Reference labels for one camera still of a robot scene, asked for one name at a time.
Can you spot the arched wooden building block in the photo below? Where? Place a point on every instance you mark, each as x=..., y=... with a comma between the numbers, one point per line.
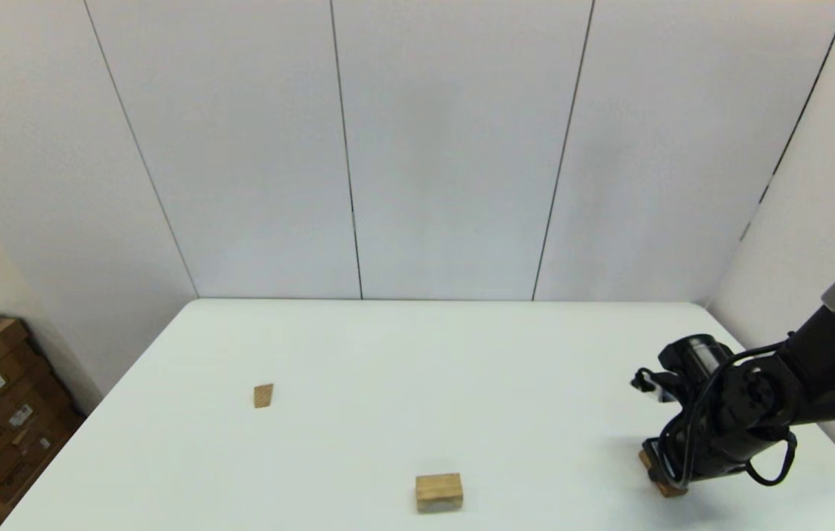
x=438, y=490

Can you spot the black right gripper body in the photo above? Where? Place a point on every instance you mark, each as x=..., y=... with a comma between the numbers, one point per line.
x=712, y=450

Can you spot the rectangular wooden building block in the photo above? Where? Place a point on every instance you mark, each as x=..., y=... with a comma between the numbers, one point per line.
x=672, y=490

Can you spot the triangular wooden building block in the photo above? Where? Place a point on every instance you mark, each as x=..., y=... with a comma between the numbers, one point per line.
x=262, y=396

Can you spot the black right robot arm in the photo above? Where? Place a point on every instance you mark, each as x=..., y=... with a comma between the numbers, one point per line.
x=830, y=346

